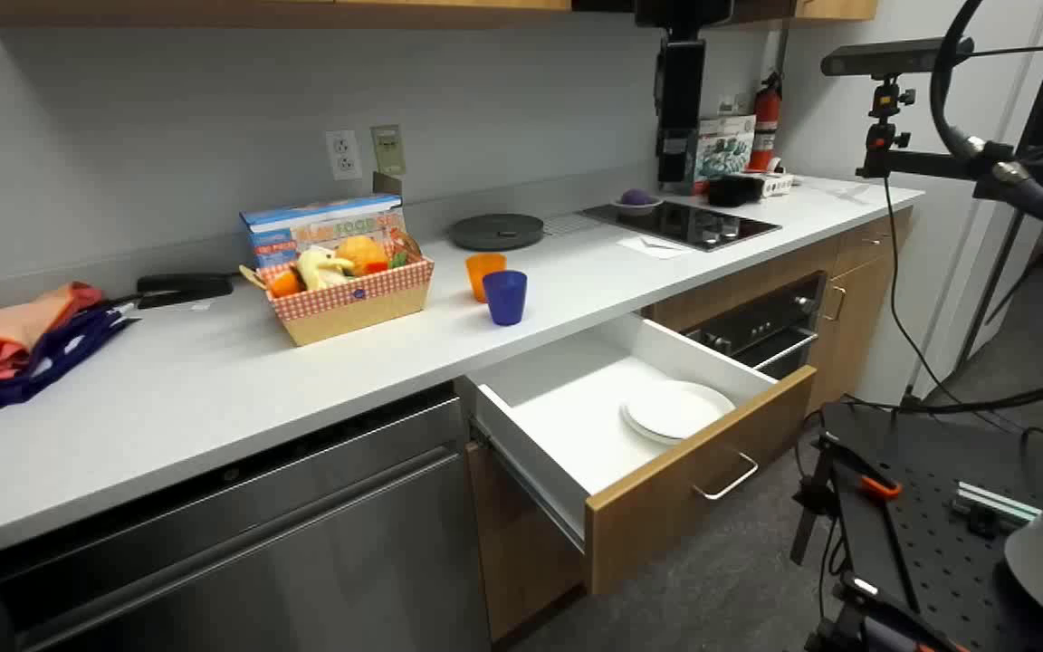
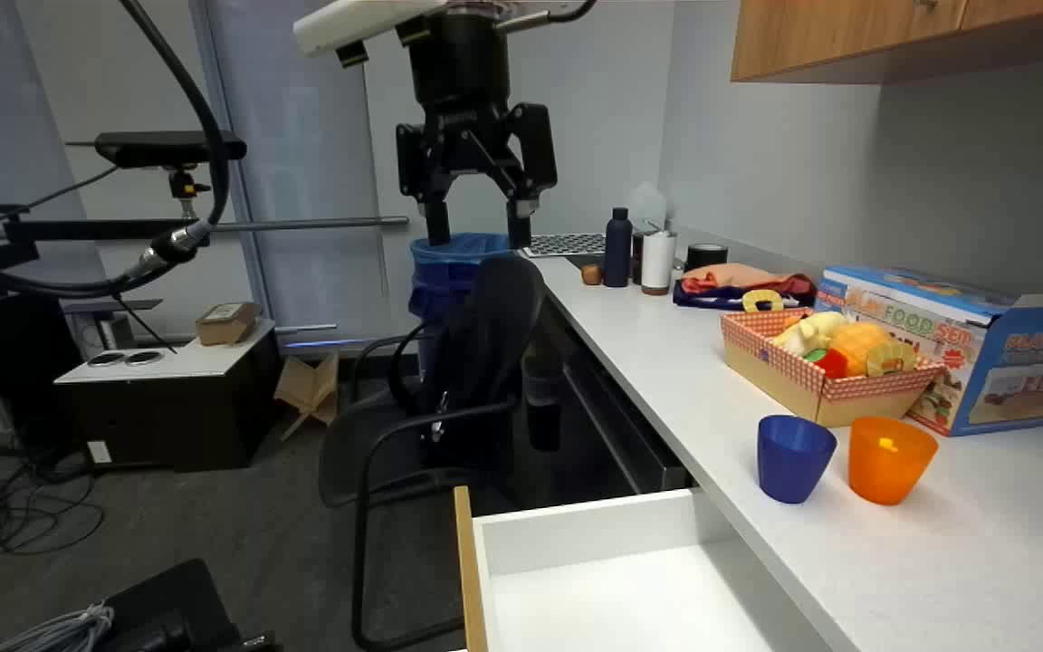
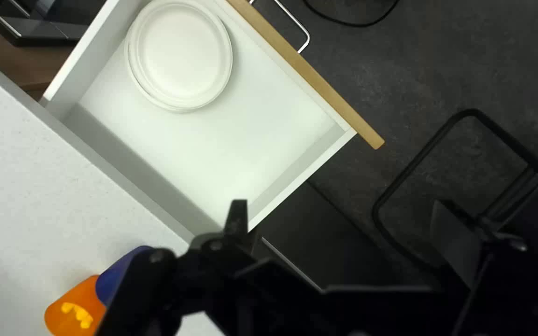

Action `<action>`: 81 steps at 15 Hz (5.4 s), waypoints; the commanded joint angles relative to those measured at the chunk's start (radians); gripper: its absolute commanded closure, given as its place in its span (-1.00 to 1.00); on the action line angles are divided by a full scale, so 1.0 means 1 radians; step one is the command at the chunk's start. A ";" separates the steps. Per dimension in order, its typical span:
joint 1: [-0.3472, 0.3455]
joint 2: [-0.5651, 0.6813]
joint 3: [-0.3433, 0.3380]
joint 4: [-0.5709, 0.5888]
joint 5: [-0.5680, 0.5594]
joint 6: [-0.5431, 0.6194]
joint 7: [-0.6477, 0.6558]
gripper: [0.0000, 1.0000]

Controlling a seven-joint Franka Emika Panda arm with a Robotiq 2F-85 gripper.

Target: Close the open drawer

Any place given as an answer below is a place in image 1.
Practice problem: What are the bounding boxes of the white drawer with wooden front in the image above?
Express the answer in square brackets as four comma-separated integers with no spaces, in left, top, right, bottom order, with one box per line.
[461,316,820,602]

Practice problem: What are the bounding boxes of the wooden cabinet door below drawer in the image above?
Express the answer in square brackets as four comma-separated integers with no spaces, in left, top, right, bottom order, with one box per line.
[464,437,592,644]

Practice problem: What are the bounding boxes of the narrow wooden drawer front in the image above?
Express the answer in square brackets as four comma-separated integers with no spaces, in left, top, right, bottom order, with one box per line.
[835,213,915,275]

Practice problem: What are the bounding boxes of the blue plastic cup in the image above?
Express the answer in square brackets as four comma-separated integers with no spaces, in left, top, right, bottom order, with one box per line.
[480,266,534,328]

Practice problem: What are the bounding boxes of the orange plastic cup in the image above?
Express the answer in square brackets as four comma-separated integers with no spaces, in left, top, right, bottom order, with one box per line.
[464,248,512,303]

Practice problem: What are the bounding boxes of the stack of white plates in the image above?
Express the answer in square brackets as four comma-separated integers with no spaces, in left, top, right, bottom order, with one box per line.
[617,374,738,449]

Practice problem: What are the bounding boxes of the purple bowl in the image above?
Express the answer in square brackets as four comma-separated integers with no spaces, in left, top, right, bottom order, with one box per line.
[612,183,668,219]

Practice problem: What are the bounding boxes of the large orange toy food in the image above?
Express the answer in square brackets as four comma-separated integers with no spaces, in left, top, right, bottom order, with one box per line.
[338,231,396,279]

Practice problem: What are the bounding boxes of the checkered cardboard basket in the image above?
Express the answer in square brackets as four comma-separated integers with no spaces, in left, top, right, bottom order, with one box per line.
[237,254,440,352]

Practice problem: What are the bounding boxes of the black induction cooktop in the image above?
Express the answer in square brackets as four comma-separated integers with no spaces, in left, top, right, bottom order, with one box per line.
[576,196,781,254]

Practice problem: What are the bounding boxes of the white and yellow toy food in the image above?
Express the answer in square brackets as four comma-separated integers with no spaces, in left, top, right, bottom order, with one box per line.
[292,241,359,293]

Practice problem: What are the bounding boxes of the black built-in oven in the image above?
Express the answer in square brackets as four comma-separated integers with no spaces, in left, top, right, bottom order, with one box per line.
[676,271,826,385]

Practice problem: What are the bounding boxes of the blue toy packaging box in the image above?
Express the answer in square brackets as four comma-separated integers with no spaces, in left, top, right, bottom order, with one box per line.
[237,190,419,271]

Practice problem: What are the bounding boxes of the small orange toy fruit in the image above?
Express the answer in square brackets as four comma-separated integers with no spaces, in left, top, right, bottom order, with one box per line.
[261,263,308,300]

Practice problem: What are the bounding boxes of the black bowl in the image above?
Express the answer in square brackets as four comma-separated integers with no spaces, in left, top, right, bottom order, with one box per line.
[708,175,767,211]

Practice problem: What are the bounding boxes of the black vertical appliance column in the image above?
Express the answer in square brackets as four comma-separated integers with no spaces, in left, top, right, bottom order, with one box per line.
[633,0,737,196]

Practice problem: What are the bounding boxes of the red fire extinguisher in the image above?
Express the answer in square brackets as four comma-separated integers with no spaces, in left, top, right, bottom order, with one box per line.
[746,70,785,176]

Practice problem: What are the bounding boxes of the narrow wooden cabinet door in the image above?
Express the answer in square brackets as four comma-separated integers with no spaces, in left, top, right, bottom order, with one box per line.
[808,245,898,413]

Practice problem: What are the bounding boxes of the black stapler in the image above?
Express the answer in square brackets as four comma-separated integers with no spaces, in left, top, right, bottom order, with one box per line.
[133,271,237,309]

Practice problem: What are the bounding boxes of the black perforated table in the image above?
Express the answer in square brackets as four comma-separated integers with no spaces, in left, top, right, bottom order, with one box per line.
[816,396,1043,652]

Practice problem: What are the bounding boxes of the light aluminium bar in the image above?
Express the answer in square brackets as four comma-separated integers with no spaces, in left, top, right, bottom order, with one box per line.
[952,479,1043,528]

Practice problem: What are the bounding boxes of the orange cloth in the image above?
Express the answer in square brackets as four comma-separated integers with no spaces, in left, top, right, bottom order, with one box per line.
[0,279,109,387]

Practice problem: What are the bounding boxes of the grey wall switch plate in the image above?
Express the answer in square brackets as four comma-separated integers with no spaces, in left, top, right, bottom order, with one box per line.
[366,120,408,182]

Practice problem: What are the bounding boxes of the white wall outlet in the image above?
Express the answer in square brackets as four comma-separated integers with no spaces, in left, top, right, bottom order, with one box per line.
[321,126,366,183]

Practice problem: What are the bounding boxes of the thin black camera cable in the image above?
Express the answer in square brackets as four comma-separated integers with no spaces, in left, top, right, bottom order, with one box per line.
[876,176,1043,421]

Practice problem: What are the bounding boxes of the orange handled clamp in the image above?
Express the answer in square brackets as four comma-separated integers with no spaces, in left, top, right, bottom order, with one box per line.
[808,433,908,508]

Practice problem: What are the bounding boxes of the black camera tripod head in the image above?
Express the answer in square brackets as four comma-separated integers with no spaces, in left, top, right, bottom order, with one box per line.
[856,71,919,182]

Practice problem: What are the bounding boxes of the black stereo camera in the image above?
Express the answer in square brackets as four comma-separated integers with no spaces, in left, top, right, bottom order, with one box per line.
[820,31,979,79]

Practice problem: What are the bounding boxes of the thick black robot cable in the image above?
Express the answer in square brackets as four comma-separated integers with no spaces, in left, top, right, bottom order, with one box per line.
[929,0,1043,165]

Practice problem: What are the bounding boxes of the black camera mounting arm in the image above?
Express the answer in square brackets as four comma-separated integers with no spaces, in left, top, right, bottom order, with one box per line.
[856,142,1043,236]

